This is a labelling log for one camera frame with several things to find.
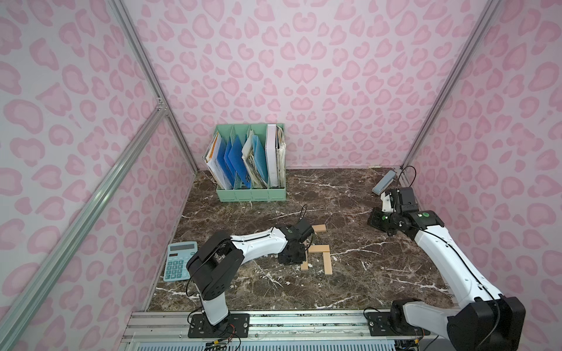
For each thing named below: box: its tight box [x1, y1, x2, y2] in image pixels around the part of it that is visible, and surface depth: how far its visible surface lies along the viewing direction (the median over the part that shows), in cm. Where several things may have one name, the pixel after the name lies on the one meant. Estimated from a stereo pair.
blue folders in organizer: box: [223, 134, 252, 189], surface depth 100 cm
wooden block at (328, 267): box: [322, 252, 333, 275], surface depth 87 cm
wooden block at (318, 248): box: [308, 244, 331, 254], surface depth 93 cm
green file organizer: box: [202, 122, 287, 202], surface depth 102 cm
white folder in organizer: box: [264, 124, 279, 188], surface depth 100 cm
